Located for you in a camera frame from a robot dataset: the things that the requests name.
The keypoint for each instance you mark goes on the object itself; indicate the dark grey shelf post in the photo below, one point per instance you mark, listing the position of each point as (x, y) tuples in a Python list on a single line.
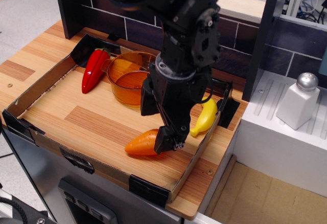
[(272, 11)]

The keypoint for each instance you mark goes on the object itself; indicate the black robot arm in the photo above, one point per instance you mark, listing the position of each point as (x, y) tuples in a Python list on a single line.
[(182, 71)]

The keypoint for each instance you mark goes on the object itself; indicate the orange toy carrot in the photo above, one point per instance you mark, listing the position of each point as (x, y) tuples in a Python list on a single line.
[(143, 144)]

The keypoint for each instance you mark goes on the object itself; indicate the transparent orange plastic pot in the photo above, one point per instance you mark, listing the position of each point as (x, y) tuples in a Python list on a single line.
[(126, 74)]

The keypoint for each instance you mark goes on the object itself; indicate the grey toy oven front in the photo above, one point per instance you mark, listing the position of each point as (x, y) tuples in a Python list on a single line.
[(71, 195)]

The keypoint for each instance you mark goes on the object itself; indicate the red toy chili pepper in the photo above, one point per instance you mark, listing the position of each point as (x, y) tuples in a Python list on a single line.
[(93, 70)]

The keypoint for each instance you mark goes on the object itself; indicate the yellow toy banana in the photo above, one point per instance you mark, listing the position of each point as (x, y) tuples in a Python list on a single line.
[(206, 117)]

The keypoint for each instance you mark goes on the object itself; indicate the white toy sink drainboard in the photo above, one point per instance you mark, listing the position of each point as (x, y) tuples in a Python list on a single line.
[(265, 143)]

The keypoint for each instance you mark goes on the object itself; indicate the cardboard fence with black tape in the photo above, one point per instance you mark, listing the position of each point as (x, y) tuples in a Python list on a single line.
[(42, 101)]

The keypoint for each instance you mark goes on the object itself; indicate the white salt shaker silver cap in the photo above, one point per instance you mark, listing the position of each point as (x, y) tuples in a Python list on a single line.
[(297, 105)]

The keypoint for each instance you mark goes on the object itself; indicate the light wooden shelf board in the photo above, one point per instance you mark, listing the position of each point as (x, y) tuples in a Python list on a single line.
[(247, 10)]

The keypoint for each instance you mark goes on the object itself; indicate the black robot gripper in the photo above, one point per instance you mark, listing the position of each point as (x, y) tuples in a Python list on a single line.
[(173, 98)]

